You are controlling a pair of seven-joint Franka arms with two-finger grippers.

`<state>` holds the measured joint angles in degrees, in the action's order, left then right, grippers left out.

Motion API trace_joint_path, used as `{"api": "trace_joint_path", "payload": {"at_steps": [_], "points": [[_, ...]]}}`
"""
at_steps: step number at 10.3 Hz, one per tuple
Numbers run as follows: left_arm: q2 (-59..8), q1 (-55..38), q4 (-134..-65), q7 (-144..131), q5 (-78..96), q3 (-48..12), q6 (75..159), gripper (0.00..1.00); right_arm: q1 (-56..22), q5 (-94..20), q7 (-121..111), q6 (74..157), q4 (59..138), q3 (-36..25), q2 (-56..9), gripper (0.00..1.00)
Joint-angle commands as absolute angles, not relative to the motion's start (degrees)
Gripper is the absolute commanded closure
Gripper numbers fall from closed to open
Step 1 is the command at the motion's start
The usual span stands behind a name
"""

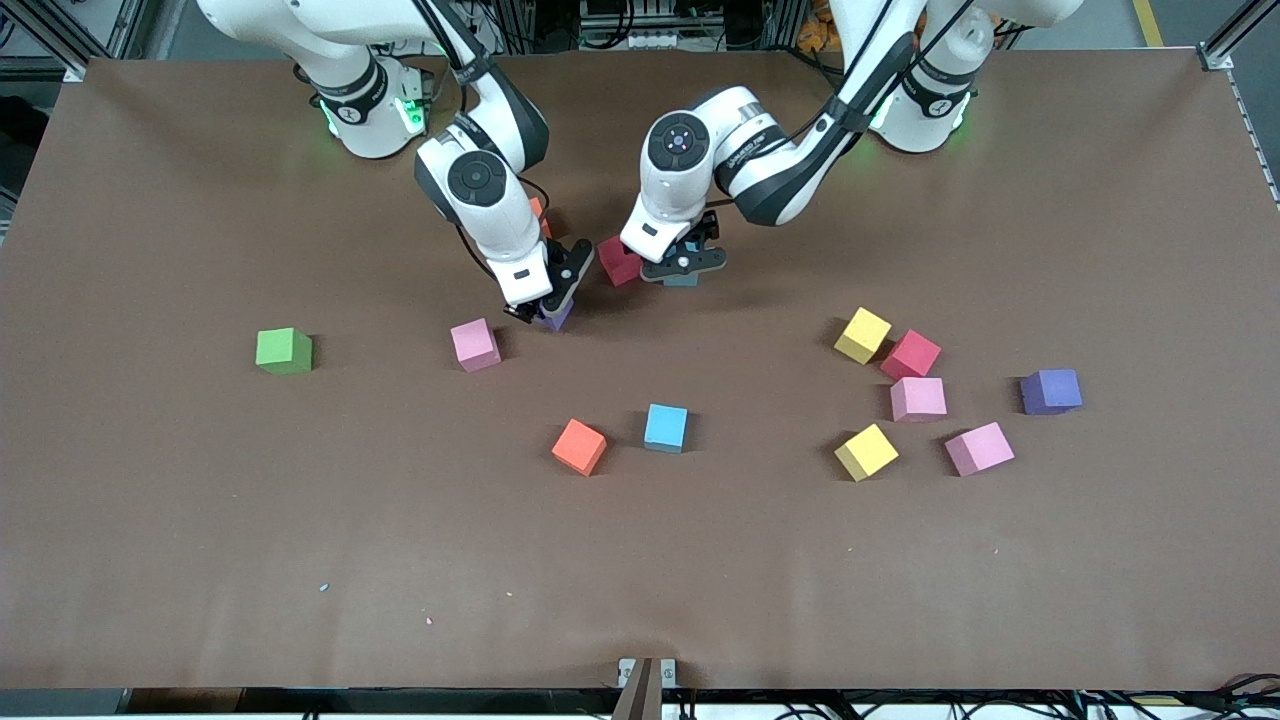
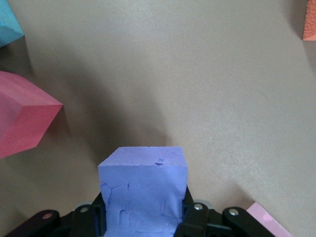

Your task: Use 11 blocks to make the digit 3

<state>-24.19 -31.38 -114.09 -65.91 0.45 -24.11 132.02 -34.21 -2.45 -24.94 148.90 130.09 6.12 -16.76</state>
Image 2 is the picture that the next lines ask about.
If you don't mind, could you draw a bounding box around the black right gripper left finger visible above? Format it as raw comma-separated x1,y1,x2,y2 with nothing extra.
2,192,107,237

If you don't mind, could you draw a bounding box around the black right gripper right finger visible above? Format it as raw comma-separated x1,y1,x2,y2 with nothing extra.
174,185,272,237

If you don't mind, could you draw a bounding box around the purple foam cube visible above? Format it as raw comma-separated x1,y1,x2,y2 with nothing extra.
98,146,189,237

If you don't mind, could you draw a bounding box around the red foam cube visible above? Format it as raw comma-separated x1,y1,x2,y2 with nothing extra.
0,71,64,159

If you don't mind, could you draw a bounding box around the blue foam cube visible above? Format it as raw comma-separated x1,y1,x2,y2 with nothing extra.
0,0,25,48

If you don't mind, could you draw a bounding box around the pink foam cube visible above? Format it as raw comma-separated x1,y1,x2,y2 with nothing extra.
246,201,294,237

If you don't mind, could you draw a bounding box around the orange foam cube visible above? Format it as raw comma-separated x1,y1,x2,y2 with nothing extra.
302,0,316,41

